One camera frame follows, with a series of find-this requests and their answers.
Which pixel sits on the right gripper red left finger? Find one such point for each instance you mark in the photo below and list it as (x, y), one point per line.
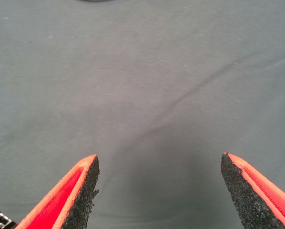
(68, 195)

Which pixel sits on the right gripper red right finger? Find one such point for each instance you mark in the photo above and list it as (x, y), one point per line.
(257, 200)

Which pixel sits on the dark grey table cloth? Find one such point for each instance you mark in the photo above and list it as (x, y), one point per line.
(142, 71)

